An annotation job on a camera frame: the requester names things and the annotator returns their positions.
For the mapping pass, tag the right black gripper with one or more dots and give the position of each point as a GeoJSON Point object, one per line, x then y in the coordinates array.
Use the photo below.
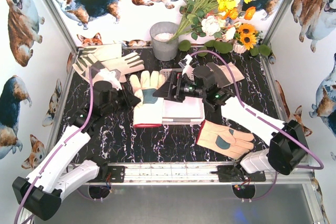
{"type": "Point", "coordinates": [176, 87]}

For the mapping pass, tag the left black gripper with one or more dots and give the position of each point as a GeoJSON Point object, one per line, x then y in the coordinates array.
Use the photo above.
{"type": "Point", "coordinates": [126, 98]}

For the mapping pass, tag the tan leather glove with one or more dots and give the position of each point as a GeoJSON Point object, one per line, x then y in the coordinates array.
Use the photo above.
{"type": "Point", "coordinates": [148, 113]}
{"type": "Point", "coordinates": [224, 140]}

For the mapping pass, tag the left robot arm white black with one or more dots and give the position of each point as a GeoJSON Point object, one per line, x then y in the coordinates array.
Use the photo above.
{"type": "Point", "coordinates": [43, 190]}

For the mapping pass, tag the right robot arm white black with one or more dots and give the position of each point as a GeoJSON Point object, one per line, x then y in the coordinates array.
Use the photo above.
{"type": "Point", "coordinates": [270, 144]}

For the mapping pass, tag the white perforated storage basket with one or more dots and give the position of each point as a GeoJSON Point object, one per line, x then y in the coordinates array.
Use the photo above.
{"type": "Point", "coordinates": [189, 112]}

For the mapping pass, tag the white grey glove front-left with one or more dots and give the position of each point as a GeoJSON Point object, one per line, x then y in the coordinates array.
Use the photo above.
{"type": "Point", "coordinates": [109, 70]}

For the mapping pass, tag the white green glove back-left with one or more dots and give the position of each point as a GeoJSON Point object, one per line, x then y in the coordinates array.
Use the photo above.
{"type": "Point", "coordinates": [103, 52]}

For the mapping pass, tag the grey metal bucket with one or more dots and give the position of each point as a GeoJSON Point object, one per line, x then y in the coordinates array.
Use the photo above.
{"type": "Point", "coordinates": [164, 45]}

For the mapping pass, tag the white ribbed sunflower pot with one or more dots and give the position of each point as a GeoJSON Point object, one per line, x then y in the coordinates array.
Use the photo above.
{"type": "Point", "coordinates": [238, 48]}

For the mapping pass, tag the artificial flower bouquet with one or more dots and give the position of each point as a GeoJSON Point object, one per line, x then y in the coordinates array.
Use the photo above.
{"type": "Point", "coordinates": [227, 21]}

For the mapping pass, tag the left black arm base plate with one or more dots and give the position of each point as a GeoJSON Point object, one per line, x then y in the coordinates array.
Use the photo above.
{"type": "Point", "coordinates": [113, 173]}

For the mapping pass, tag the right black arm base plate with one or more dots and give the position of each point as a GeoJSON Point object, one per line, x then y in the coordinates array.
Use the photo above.
{"type": "Point", "coordinates": [230, 173]}

